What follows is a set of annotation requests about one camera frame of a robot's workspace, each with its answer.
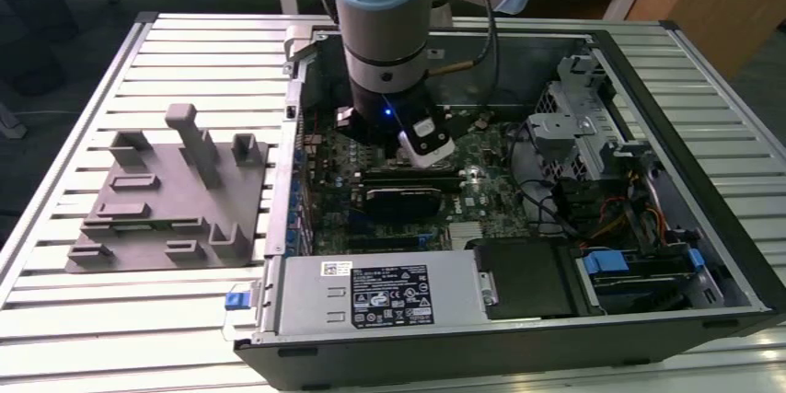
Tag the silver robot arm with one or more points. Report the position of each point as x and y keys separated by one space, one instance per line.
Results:
x=380 y=34

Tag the black RAM slot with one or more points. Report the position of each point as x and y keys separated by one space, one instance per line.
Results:
x=392 y=172
x=450 y=188
x=411 y=182
x=411 y=177

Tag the small graphics card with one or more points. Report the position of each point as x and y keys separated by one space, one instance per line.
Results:
x=402 y=205

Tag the round coin battery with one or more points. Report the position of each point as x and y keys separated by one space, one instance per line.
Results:
x=482 y=120

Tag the white case sticker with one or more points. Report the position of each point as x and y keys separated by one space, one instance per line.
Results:
x=436 y=54

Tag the green motherboard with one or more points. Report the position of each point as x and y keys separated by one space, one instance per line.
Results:
x=334 y=223

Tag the silver finned heatsink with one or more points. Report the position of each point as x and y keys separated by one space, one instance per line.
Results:
x=466 y=235

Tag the metal drive cage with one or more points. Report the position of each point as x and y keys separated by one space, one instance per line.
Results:
x=562 y=128

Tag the grey plastic drive latch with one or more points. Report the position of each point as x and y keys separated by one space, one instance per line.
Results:
x=577 y=71
x=623 y=153

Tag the grey parts rack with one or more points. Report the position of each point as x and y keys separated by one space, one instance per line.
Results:
x=178 y=209

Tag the silver power supply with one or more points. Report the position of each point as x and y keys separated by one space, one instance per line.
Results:
x=307 y=294

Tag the blue case latch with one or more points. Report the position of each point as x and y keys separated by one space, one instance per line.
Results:
x=238 y=301

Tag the blue disk carrier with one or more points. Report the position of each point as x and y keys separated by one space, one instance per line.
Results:
x=605 y=264

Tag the black PC case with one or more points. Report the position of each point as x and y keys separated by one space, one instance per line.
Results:
x=491 y=356

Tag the blue plastic clip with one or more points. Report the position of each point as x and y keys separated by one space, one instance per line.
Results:
x=695 y=259

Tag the grey metal stand foot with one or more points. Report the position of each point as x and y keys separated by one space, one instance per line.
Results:
x=11 y=123

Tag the wooden cabinet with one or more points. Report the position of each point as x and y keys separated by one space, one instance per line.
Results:
x=725 y=11

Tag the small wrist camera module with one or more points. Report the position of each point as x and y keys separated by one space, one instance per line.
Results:
x=346 y=118

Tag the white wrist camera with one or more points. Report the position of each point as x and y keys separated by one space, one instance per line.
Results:
x=426 y=144

